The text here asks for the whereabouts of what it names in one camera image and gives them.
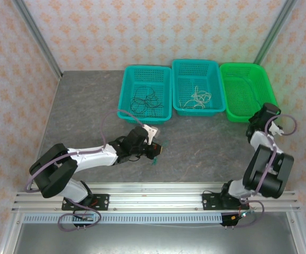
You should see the black cable tangle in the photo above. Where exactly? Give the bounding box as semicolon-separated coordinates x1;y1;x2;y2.
134;86;156;100

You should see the black mounting plate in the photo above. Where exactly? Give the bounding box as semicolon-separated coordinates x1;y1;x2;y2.
202;192;238;211
62;194;110;211

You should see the green plastic basket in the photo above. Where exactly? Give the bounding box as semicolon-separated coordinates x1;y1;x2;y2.
219;62;280;124

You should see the small electronics board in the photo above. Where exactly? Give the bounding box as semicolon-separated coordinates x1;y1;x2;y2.
221;211;248;228
73;214;95;228

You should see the white cable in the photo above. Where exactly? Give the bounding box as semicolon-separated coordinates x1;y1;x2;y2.
193;85;212;103
177;99;196;110
191;100;208;110

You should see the teal plastic basket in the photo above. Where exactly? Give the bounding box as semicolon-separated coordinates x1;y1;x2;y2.
117;65;173;125
171;59;227;117

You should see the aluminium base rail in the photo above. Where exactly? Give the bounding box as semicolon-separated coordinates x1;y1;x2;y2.
12;182;301;214

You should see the white slotted cable duct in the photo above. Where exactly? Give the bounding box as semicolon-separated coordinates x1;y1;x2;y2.
23;213;224;224

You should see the aluminium frame post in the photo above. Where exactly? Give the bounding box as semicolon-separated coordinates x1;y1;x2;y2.
290;198;306;254
0;213;25;254
252;0;299;66
12;0;63;81

